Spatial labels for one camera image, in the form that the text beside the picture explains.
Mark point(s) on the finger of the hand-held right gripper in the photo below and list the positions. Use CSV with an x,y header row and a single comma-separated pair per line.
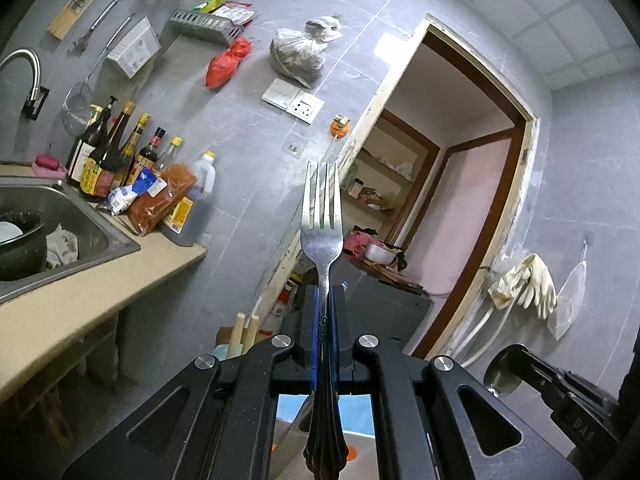
x,y
537,372

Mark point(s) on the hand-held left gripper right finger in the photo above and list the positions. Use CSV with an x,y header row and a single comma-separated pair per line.
x,y
334,330

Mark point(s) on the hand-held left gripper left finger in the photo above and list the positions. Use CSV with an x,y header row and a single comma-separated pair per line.
x,y
314,330

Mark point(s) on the large steel spoon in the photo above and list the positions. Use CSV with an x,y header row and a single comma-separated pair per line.
x,y
502,377

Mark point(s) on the steel fork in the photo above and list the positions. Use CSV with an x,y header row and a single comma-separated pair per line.
x,y
322,240

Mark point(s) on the wooden sticks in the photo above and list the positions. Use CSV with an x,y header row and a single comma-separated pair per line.
x,y
245,332

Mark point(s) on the wooden cutting board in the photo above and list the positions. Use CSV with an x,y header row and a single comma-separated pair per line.
x,y
390,277

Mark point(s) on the cream rubber gloves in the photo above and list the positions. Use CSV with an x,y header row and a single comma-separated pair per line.
x,y
535,285

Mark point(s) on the pink cloth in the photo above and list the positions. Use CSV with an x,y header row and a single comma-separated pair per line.
x,y
357,242

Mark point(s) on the white bowl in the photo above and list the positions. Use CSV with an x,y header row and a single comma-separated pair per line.
x,y
381,252

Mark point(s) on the wooden shelf unit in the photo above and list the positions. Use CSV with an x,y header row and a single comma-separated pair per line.
x,y
380,162

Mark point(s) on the large oil jug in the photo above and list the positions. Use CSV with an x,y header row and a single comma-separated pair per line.
x,y
197,195

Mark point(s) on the red chili packet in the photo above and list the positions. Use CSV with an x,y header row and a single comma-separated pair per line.
x,y
160,200

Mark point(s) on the orange plug adapter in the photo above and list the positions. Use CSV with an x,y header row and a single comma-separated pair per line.
x,y
340,126

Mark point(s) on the beige kitchen counter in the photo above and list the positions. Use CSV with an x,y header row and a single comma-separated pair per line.
x,y
100,300

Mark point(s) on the clear yellow cap bottle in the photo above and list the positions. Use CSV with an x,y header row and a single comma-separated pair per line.
x,y
167,157

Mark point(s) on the blue white packet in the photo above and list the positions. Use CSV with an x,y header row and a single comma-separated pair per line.
x,y
132,192

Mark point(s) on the steel sink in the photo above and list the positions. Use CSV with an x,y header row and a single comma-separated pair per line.
x,y
95,240

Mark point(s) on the red cap sauce bottle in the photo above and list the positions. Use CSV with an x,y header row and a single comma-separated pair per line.
x,y
149,152

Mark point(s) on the yellow cap sauce bottle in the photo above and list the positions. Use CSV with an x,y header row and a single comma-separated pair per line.
x,y
132,152

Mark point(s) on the white dishcloth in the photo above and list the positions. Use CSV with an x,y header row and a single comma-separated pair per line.
x,y
62,247

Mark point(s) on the tan cap sauce bottle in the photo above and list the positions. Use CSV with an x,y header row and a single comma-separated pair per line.
x,y
102,170

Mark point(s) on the clear plastic bag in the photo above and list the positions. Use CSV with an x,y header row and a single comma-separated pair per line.
x,y
297,55

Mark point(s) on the red plastic bag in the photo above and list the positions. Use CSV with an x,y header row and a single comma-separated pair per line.
x,y
227,62

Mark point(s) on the dark pump bottle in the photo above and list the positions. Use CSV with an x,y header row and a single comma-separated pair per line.
x,y
87,150

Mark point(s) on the dark pot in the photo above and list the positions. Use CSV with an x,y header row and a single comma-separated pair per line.
x,y
20,250

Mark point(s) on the pink soap dish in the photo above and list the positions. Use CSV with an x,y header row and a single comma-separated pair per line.
x,y
50,165

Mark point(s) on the steel mesh strainer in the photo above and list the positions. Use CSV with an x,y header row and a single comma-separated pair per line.
x,y
77,110

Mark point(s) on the snack packets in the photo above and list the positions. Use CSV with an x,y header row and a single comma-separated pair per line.
x,y
227,7

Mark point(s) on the steel peeler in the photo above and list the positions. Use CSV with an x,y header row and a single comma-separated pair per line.
x,y
95,25

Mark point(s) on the steel faucet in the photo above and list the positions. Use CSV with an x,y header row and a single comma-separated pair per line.
x,y
27,67

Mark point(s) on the wooden knife holder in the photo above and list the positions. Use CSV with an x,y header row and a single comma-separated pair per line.
x,y
80,2

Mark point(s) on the clear wall hook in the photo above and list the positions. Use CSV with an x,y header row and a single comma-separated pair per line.
x,y
294,147

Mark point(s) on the wooden door frame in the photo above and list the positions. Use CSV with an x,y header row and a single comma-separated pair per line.
x,y
528,160

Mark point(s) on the white wall socket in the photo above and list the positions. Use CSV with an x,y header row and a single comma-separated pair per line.
x,y
306,108

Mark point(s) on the grey wall rack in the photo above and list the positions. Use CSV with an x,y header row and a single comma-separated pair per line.
x,y
205,25

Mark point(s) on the white wall box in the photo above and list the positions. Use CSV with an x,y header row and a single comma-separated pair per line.
x,y
134,47

